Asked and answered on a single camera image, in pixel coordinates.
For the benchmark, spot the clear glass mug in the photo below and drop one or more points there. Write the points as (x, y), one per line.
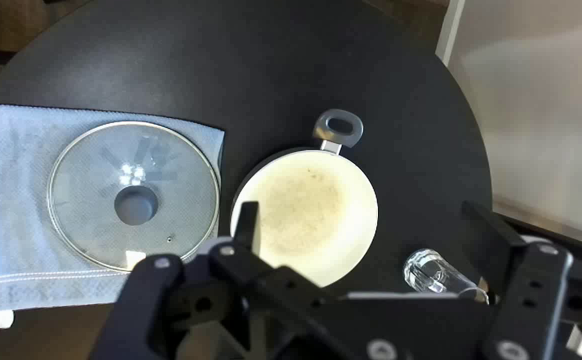
(431, 271)

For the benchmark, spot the glass lid with grey knob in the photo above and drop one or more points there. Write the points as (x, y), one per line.
(83, 200)

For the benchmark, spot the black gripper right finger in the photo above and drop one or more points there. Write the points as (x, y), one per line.
(532, 292)

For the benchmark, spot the light blue dish towel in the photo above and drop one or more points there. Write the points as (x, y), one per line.
(10, 200)

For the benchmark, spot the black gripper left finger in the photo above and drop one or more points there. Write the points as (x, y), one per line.
(171, 301)

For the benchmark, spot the grey pot with white interior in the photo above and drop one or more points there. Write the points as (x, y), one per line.
(302, 207)

